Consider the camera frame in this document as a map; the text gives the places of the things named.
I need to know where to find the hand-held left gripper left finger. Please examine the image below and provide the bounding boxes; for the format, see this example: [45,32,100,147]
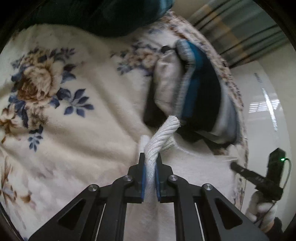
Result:
[28,152,147,241]

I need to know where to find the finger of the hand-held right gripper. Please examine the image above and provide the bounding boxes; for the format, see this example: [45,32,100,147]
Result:
[231,162,258,182]

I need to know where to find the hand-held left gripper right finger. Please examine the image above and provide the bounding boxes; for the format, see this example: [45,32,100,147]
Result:
[155,154,270,241]

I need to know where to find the white knit sweater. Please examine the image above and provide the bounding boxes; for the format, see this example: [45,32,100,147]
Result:
[126,116,238,241]

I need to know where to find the person's right forearm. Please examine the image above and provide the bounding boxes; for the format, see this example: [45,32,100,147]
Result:
[266,217,286,237]

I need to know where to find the person's right hand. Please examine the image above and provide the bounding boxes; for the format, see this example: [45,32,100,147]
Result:
[245,192,278,233]

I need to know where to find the white bed headboard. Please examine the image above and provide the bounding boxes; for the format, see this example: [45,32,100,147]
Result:
[229,53,293,209]

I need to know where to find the floral bed blanket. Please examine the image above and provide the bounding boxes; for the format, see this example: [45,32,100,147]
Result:
[0,10,249,241]

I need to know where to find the dark striped folded sweater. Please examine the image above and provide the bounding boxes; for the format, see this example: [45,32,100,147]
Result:
[143,39,242,149]

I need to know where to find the teal striped curtain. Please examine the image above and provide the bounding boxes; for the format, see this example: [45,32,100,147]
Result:
[190,0,289,69]

